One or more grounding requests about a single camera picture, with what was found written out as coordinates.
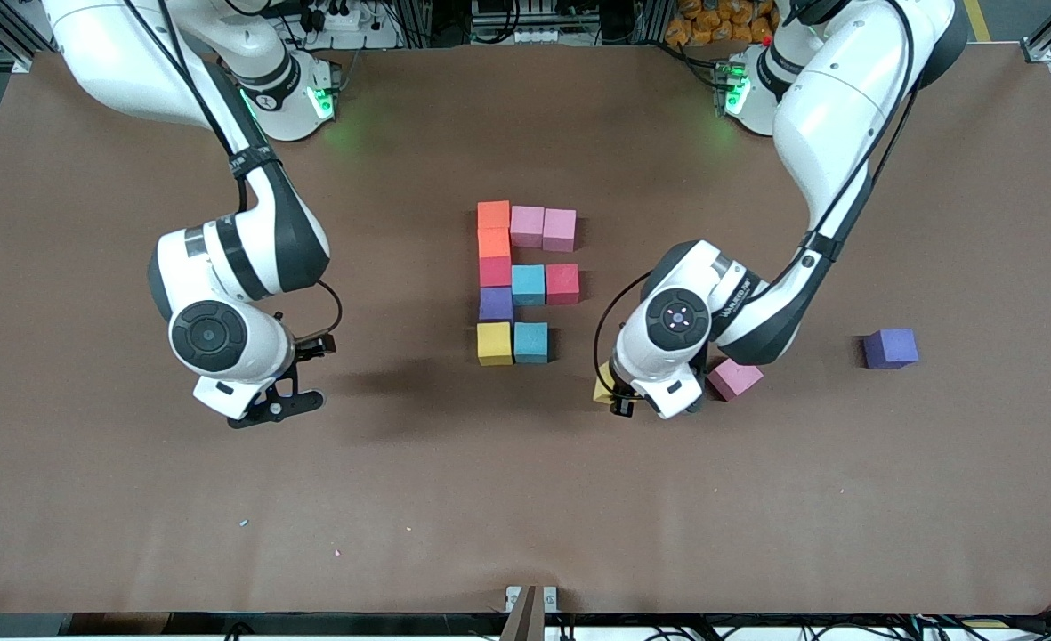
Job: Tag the light pink foam cube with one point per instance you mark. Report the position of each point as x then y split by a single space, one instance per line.
739 379
559 229

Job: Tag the yellow foam cube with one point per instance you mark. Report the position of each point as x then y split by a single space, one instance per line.
602 387
494 344

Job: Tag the orange foam cube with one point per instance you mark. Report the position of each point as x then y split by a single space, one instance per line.
494 215
494 243

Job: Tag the pile of orange objects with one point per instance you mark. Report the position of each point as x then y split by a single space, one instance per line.
721 22

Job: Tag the red foam cube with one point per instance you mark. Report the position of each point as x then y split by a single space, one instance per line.
495 271
562 283

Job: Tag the dusty pink foam cube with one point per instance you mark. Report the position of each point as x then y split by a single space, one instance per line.
528 227

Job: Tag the brown camera stand pole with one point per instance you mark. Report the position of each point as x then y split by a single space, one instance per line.
525 623

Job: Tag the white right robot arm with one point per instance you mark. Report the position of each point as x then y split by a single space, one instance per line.
209 336

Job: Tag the purple foam cube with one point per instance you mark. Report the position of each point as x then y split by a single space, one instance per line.
496 305
890 348

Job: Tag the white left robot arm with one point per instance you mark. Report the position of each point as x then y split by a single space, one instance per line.
678 319

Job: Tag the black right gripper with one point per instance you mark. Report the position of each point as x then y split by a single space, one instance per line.
313 345

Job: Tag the white power strip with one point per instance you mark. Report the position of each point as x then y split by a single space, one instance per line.
525 36
347 18

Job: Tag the blue foam cube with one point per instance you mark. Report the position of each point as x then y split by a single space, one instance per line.
529 285
531 344

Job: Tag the brown table cover sheet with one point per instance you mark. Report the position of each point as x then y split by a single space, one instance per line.
525 534

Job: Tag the metal table edge bracket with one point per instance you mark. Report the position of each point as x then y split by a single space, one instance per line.
513 595

